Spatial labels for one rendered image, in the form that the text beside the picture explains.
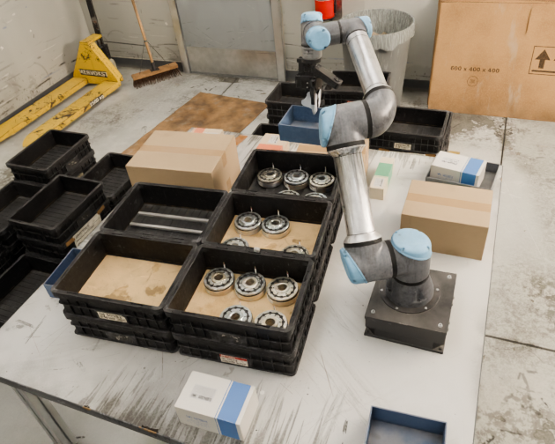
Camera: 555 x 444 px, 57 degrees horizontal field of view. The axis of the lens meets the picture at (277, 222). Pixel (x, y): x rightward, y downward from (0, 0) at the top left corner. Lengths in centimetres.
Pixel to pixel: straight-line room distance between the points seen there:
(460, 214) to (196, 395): 109
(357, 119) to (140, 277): 91
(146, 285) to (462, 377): 105
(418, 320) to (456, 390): 22
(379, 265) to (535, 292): 153
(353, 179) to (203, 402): 76
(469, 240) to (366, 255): 55
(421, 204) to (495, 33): 246
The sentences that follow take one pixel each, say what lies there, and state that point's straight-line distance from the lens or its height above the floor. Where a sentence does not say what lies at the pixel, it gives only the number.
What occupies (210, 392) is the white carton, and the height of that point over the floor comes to 79.
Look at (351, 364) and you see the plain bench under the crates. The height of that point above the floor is 70.
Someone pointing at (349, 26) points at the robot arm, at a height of 146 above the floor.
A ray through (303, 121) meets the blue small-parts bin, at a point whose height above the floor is 108.
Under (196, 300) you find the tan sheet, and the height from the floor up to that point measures 83.
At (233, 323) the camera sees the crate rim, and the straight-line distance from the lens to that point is 150.
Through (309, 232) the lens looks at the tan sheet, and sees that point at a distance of 189.
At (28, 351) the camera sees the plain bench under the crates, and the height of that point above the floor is 70.
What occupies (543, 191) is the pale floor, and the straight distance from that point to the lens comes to 364.
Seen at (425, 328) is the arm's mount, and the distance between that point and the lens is 164.
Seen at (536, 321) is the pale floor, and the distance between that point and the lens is 283.
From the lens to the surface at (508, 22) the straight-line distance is 425.
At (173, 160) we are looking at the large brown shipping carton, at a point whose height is 90.
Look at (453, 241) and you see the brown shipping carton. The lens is 198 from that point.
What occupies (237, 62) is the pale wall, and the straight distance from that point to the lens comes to 507.
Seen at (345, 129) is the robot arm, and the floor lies 132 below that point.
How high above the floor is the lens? 208
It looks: 40 degrees down
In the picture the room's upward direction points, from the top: 7 degrees counter-clockwise
